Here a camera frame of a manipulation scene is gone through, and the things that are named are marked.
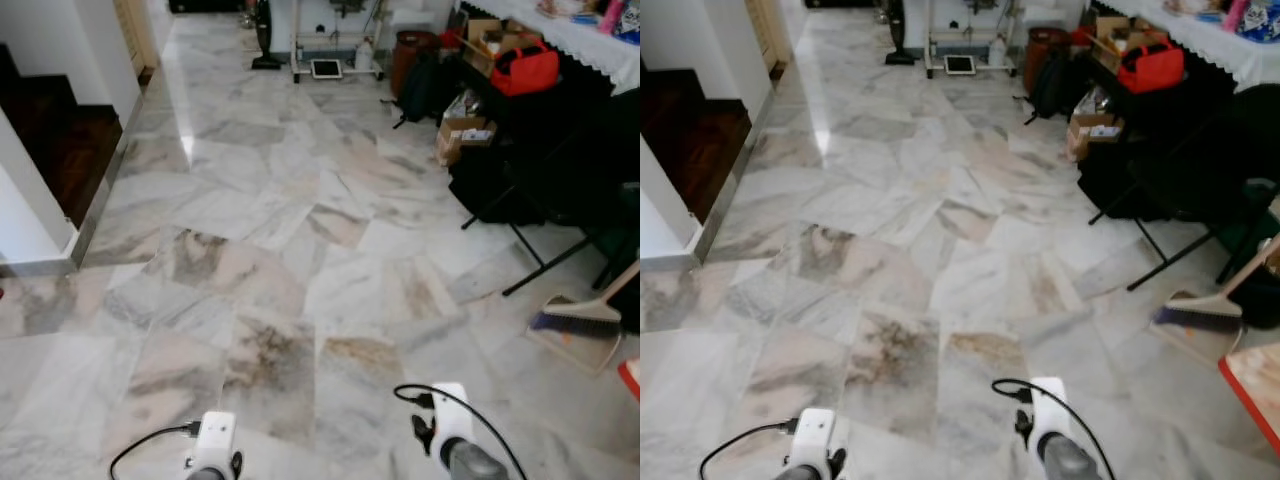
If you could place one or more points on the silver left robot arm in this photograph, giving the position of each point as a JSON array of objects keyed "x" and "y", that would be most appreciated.
[
  {"x": 800, "y": 474},
  {"x": 205, "y": 475}
]

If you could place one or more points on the red bag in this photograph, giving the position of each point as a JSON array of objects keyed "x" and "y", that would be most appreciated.
[
  {"x": 1150, "y": 68},
  {"x": 525, "y": 72}
]

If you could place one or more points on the white tablet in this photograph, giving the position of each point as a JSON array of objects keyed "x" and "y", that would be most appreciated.
[
  {"x": 959, "y": 65},
  {"x": 327, "y": 69}
]

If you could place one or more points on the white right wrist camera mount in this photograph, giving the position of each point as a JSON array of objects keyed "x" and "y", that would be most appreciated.
[
  {"x": 452, "y": 412},
  {"x": 1050, "y": 408}
]

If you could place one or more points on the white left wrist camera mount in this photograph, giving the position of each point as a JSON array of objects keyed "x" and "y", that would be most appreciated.
[
  {"x": 814, "y": 435},
  {"x": 214, "y": 438}
]

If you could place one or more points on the wooden door frame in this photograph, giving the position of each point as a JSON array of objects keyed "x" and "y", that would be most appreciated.
[
  {"x": 768, "y": 35},
  {"x": 137, "y": 35}
]

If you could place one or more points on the open cardboard box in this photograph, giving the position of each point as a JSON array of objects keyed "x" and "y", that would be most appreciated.
[
  {"x": 1115, "y": 35},
  {"x": 490, "y": 38}
]

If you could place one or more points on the white metal rack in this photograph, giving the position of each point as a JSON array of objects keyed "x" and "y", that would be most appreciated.
[
  {"x": 340, "y": 35},
  {"x": 965, "y": 30}
]

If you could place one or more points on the black backpack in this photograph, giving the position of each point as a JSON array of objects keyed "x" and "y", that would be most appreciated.
[
  {"x": 1055, "y": 88},
  {"x": 425, "y": 90}
]

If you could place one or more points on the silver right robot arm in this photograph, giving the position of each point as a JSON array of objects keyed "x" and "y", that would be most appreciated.
[
  {"x": 474, "y": 464},
  {"x": 1070, "y": 460}
]

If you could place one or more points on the wooden broom with dark bristles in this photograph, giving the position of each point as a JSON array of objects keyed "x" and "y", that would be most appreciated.
[
  {"x": 1205, "y": 312},
  {"x": 580, "y": 318}
]

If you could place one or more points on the beige dustpan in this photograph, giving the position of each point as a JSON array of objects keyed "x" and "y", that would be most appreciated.
[
  {"x": 1195, "y": 345},
  {"x": 585, "y": 350}
]

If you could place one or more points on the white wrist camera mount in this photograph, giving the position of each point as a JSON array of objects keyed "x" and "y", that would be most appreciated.
[
  {"x": 214, "y": 438},
  {"x": 1050, "y": 408},
  {"x": 452, "y": 412},
  {"x": 814, "y": 435}
]

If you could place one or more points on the dark wooden stairs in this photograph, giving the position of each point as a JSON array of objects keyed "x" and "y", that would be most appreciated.
[
  {"x": 70, "y": 145},
  {"x": 710, "y": 140}
]

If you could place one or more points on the small cardboard box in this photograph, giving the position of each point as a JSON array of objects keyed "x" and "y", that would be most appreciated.
[
  {"x": 462, "y": 135},
  {"x": 1092, "y": 132}
]

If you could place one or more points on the black folding chair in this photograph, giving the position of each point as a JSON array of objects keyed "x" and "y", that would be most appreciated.
[
  {"x": 1200, "y": 160},
  {"x": 560, "y": 170}
]

